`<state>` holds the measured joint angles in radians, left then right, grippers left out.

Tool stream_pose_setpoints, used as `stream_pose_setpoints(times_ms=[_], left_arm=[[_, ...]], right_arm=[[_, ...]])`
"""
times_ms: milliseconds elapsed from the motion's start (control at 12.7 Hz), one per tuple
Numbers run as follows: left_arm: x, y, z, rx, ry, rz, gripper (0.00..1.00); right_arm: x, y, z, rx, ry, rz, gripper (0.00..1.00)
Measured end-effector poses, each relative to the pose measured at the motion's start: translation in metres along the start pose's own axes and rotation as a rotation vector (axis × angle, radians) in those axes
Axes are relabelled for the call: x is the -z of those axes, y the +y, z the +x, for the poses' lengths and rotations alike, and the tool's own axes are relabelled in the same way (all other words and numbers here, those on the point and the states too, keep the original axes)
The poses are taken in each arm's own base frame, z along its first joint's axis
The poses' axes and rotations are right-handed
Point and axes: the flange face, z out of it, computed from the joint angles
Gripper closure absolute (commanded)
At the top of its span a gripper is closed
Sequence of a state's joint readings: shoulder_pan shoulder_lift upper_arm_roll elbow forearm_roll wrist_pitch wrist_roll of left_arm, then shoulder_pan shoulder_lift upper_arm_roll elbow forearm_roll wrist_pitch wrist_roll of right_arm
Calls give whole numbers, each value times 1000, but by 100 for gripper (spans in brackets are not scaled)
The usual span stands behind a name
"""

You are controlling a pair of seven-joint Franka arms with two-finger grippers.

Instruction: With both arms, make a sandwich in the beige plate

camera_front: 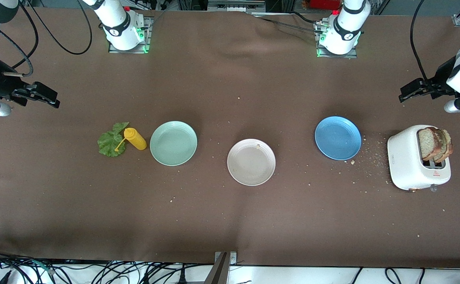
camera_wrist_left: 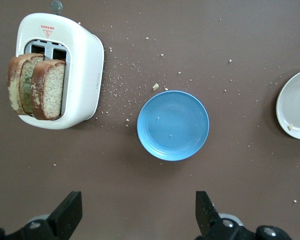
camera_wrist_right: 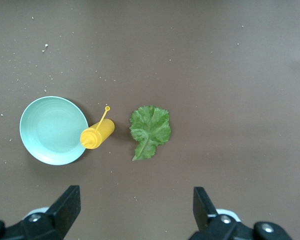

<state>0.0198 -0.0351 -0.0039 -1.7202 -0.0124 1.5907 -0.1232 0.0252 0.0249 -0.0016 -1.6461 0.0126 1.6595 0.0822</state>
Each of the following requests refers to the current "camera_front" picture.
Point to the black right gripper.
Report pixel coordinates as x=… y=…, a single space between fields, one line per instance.
x=0 y=85

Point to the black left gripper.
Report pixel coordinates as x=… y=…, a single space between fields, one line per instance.
x=441 y=79

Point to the brown bread slice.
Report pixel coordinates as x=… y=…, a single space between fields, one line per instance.
x=425 y=144
x=446 y=148

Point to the green lettuce leaf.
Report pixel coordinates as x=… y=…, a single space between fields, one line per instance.
x=109 y=144

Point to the yellow mustard squeeze bottle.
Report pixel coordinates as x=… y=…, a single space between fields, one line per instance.
x=137 y=140

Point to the blue plate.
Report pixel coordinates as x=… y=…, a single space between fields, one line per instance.
x=338 y=138

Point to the mint green plate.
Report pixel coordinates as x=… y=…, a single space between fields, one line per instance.
x=173 y=143

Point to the beige plate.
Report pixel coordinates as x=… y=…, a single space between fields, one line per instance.
x=251 y=163

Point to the white two-slot toaster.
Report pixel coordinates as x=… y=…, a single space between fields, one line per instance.
x=403 y=161

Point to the red box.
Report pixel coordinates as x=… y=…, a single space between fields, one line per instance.
x=324 y=4

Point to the brown tablecloth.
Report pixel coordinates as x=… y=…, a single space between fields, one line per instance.
x=230 y=98

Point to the grey power strip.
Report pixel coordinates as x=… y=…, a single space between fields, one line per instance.
x=235 y=6

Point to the dark metal pole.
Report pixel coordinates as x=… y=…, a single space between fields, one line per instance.
x=218 y=274

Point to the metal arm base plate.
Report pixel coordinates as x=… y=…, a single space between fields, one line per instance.
x=113 y=50
x=324 y=55

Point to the silver metal bracket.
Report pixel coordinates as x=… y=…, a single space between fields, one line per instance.
x=233 y=258

